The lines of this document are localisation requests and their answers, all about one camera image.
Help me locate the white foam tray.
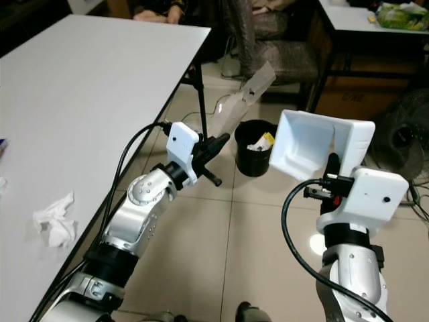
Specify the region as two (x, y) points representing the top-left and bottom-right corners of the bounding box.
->
(269, 109), (376, 180)

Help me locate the clear plastic film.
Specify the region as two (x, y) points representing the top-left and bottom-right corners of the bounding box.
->
(208, 61), (277, 138)

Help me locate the black rubbish bin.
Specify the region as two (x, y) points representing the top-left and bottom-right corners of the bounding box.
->
(235, 119), (279, 178)

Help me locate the yellow white trash piece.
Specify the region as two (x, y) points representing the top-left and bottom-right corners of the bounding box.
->
(247, 132), (275, 152)

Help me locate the person's hand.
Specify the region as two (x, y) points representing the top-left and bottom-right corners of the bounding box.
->
(133, 7), (185, 24)

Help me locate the seated person's hand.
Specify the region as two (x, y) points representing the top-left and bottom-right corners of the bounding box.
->
(251, 0), (299, 14)

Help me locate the black table leg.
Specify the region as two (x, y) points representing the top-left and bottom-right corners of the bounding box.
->
(189, 62), (208, 131)

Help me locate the brown cardboard box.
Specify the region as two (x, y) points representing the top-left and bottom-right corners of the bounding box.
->
(312, 54), (416, 121)

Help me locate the black floor fan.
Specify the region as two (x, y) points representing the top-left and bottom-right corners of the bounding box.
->
(371, 86), (429, 189)

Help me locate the crumpled white tissue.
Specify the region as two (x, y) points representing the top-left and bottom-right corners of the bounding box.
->
(32, 191), (76, 249)

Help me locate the brown padded chair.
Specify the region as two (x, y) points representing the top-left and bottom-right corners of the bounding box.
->
(218, 0), (319, 85)

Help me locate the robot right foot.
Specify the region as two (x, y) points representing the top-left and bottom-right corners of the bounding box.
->
(235, 302), (269, 322)

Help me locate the white side table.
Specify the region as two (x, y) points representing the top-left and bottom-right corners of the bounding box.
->
(316, 0), (429, 34)

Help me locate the green plastic bag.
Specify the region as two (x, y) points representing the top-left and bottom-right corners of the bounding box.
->
(375, 2), (429, 32)

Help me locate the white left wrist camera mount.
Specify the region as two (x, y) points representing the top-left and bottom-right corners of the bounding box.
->
(166, 121), (202, 187)

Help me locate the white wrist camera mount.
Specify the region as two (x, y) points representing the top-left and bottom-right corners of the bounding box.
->
(316, 166), (411, 235)
(166, 121), (202, 187)

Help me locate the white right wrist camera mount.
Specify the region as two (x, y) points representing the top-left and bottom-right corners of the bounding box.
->
(316, 166), (411, 235)

